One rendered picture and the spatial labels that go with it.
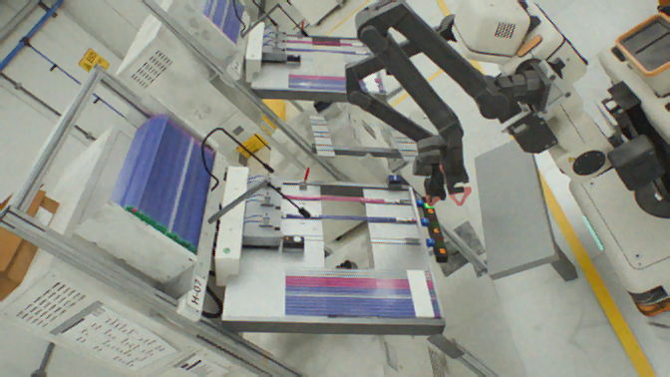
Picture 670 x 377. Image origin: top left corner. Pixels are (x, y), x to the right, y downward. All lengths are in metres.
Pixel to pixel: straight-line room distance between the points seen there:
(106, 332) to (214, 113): 1.47
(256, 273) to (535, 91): 1.04
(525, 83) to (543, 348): 1.32
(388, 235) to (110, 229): 0.99
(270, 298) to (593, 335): 1.32
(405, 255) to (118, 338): 1.01
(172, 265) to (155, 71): 1.39
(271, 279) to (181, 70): 1.37
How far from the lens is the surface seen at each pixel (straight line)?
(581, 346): 2.40
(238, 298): 1.75
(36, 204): 1.91
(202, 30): 2.81
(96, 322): 1.78
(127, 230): 1.60
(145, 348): 1.85
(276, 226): 1.89
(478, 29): 1.50
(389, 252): 1.95
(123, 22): 4.91
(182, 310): 1.60
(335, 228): 3.43
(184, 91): 2.86
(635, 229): 2.23
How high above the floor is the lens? 2.09
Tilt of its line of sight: 32 degrees down
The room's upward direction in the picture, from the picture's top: 49 degrees counter-clockwise
